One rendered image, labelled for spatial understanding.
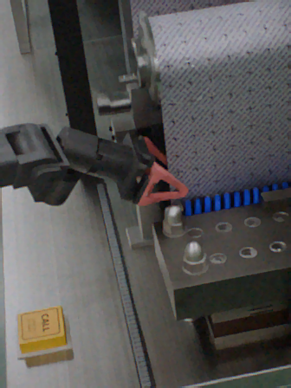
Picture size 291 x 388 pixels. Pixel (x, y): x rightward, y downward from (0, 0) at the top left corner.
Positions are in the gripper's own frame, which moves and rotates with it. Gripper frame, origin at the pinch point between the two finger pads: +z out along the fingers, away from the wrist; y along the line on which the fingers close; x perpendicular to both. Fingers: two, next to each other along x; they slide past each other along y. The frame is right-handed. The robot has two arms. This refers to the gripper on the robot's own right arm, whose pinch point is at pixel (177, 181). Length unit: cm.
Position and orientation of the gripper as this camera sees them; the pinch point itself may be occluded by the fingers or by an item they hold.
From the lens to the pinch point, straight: 117.0
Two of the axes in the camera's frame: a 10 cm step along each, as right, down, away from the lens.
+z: 8.9, 2.6, 3.6
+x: 4.1, -8.0, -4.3
